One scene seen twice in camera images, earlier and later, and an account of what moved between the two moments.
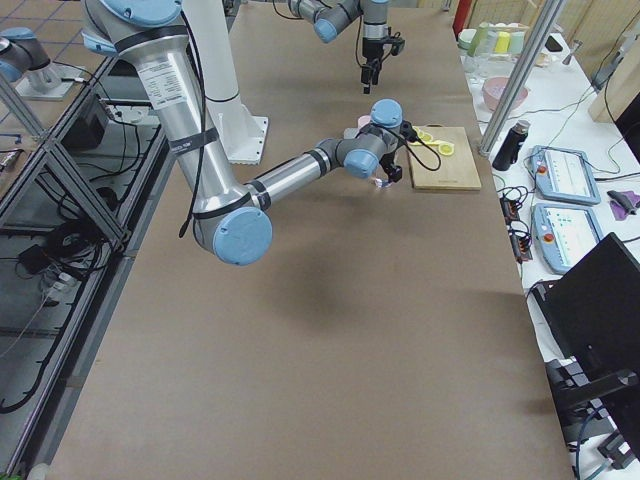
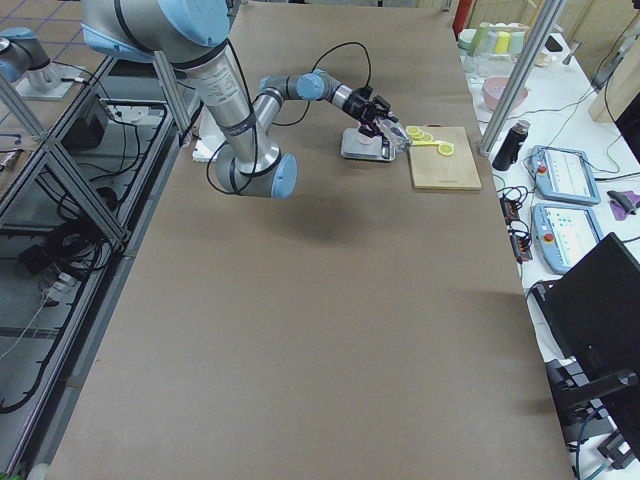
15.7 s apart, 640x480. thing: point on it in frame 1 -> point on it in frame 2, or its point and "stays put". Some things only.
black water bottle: [507, 153] stays put
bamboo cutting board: [458, 170] stays put
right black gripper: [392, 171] -> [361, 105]
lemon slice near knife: [446, 148] stays put
